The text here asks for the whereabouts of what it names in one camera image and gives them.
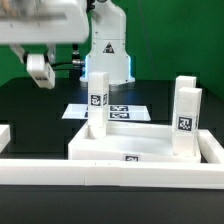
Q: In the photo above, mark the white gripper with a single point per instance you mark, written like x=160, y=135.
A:
x=42, y=22

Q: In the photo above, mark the white desk tabletop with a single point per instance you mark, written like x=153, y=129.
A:
x=126, y=141

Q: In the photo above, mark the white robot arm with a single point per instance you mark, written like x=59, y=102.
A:
x=107, y=33

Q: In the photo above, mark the white left obstacle block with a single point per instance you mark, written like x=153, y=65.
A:
x=5, y=136

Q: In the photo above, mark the white front obstacle bar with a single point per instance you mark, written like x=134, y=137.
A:
x=110, y=173

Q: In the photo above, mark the black camera pole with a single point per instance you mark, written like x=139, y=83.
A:
x=76, y=53

